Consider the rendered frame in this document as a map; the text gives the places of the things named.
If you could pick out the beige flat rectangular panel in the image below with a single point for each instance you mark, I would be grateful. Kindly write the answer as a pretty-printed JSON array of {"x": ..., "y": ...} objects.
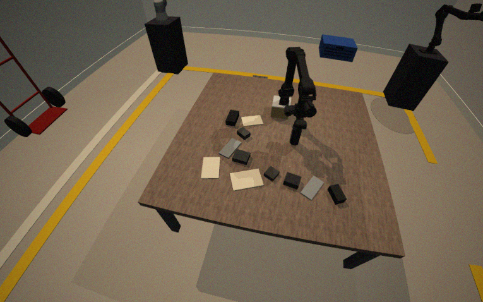
[{"x": 246, "y": 179}]

